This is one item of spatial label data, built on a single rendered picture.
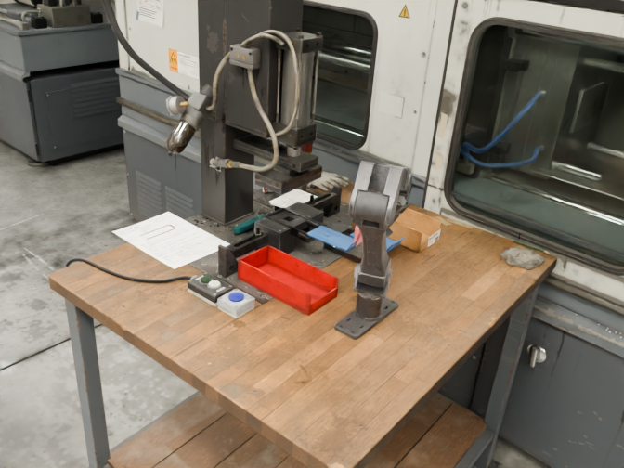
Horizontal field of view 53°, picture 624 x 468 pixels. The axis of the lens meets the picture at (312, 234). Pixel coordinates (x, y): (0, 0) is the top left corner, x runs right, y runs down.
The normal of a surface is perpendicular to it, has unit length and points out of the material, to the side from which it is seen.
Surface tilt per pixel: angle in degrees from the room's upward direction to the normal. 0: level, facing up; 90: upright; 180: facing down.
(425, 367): 0
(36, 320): 0
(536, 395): 90
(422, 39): 90
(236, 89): 90
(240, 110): 90
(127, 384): 0
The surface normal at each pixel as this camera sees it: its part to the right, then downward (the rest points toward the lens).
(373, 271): -0.31, 0.79
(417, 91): -0.67, 0.31
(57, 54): 0.74, 0.36
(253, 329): 0.07, -0.88
